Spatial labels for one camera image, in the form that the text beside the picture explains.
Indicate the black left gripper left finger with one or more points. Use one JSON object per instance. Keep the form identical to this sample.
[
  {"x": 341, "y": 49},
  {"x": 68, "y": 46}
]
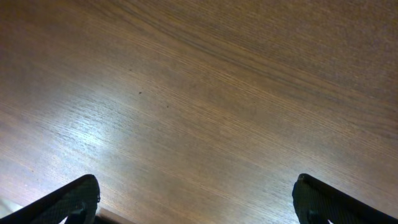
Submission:
[{"x": 76, "y": 202}]

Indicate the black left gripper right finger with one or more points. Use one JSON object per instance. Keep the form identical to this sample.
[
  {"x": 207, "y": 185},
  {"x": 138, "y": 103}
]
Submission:
[{"x": 317, "y": 202}]

